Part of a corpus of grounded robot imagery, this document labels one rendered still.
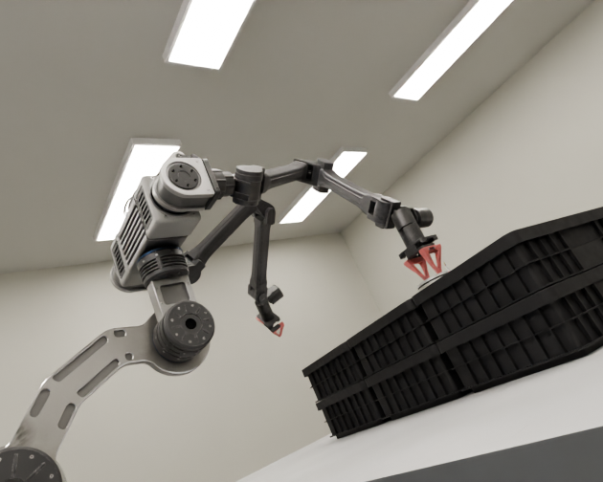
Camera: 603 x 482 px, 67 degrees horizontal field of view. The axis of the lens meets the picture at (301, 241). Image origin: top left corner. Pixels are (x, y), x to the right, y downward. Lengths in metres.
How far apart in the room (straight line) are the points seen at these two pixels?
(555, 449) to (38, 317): 4.10
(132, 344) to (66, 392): 0.20
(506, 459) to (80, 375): 1.05
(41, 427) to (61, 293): 3.21
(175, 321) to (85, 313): 3.13
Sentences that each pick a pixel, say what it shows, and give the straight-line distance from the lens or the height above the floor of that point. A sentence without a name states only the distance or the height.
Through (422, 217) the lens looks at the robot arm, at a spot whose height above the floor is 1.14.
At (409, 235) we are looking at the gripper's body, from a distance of 1.26.
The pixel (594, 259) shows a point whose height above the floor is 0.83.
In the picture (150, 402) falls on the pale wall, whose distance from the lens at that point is 4.25.
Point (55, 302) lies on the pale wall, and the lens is 4.39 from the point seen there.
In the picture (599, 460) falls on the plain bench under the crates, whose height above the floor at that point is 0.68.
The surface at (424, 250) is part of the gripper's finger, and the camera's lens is 1.22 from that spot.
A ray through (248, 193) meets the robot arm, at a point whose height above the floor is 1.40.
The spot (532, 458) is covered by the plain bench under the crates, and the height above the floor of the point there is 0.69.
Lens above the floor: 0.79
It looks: 20 degrees up
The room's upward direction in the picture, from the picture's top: 25 degrees counter-clockwise
